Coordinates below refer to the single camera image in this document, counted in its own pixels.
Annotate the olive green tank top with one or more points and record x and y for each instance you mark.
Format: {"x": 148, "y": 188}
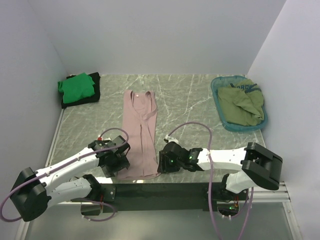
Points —
{"x": 242, "y": 103}

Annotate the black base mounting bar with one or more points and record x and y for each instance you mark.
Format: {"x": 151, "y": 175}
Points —
{"x": 155, "y": 196}

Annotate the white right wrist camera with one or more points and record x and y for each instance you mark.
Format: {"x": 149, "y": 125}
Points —
{"x": 169, "y": 139}

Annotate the pink tank top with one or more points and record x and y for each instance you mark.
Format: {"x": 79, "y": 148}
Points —
{"x": 139, "y": 121}

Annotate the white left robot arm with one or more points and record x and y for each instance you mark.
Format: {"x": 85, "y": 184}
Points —
{"x": 35, "y": 191}

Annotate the teal plastic basket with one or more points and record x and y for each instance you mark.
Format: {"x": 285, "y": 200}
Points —
{"x": 224, "y": 81}

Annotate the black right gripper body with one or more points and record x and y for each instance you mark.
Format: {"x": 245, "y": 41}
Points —
{"x": 168, "y": 165}

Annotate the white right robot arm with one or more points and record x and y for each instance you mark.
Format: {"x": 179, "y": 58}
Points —
{"x": 252, "y": 166}

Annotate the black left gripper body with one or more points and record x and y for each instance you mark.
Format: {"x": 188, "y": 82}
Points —
{"x": 120, "y": 162}

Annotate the black folded tank top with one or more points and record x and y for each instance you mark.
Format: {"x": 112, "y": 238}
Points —
{"x": 93, "y": 99}

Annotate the green folded tank top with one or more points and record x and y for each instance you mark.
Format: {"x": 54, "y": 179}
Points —
{"x": 76, "y": 88}

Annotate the aluminium rail frame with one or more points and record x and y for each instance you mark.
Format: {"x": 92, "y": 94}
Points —
{"x": 258, "y": 195}

